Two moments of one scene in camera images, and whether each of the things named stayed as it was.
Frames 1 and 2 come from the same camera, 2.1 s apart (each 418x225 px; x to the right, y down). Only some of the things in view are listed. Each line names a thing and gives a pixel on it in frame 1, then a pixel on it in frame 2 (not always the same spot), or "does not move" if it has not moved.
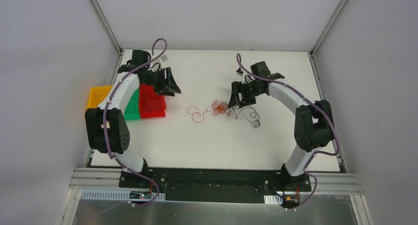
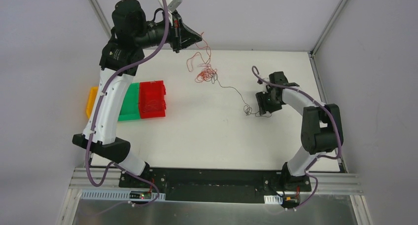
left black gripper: x=166 y=80 → x=176 y=31
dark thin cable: x=236 y=117 → x=247 y=109
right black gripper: x=243 y=90 → x=265 y=102
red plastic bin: x=151 y=104 does not move
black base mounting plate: x=240 y=185 does not move
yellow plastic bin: x=97 y=94 does not move
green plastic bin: x=132 y=110 does not move
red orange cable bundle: x=220 y=107 → x=207 y=73
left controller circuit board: x=140 y=195 does not move
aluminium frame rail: x=328 y=184 does not move
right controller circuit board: x=291 y=201 does not move
